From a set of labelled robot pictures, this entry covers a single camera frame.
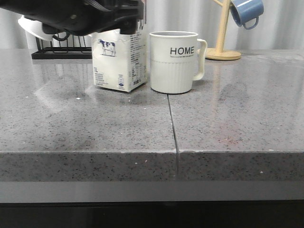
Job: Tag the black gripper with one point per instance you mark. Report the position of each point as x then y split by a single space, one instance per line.
80 17

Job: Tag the white milk carton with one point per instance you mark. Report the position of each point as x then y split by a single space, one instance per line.
120 61

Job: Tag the cream HOME mug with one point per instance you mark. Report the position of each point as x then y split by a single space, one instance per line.
177 59

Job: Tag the white mug left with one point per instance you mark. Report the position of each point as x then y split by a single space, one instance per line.
34 27

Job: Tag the wooden mug tree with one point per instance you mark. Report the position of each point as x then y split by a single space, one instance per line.
218 52

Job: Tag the blue mug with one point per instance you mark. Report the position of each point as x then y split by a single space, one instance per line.
246 12

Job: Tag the black wire mug rack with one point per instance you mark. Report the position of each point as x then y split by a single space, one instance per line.
72 48

